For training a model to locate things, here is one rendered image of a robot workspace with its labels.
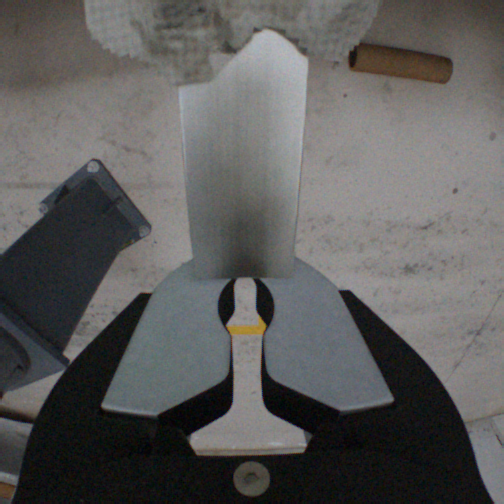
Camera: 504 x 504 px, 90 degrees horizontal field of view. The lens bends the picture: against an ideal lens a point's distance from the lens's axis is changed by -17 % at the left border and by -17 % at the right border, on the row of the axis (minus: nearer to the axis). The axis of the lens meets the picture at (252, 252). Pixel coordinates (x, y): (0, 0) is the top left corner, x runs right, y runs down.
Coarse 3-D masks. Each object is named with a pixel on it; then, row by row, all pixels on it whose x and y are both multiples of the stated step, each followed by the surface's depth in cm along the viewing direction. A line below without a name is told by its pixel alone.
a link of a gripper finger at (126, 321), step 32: (128, 320) 8; (96, 352) 7; (64, 384) 6; (96, 384) 6; (64, 416) 5; (96, 416) 5; (128, 416) 6; (32, 448) 5; (64, 448) 5; (96, 448) 5; (128, 448) 5; (32, 480) 4; (64, 480) 4
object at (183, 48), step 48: (96, 0) 5; (144, 0) 5; (192, 0) 4; (240, 0) 5; (288, 0) 5; (336, 0) 5; (144, 48) 5; (192, 48) 5; (240, 48) 6; (336, 48) 6
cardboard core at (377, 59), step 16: (368, 48) 69; (384, 48) 69; (352, 64) 76; (368, 64) 71; (384, 64) 71; (400, 64) 70; (416, 64) 70; (432, 64) 70; (448, 64) 70; (432, 80) 74; (448, 80) 73
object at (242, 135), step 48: (288, 48) 6; (192, 96) 6; (240, 96) 6; (288, 96) 6; (192, 144) 7; (240, 144) 7; (288, 144) 7; (192, 192) 8; (240, 192) 8; (288, 192) 8; (192, 240) 8; (240, 240) 8; (288, 240) 9
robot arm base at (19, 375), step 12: (0, 336) 45; (12, 336) 48; (0, 348) 45; (12, 348) 47; (24, 348) 50; (0, 360) 44; (12, 360) 46; (24, 360) 49; (0, 372) 44; (12, 372) 47; (24, 372) 50; (0, 384) 44; (12, 384) 47; (0, 396) 44
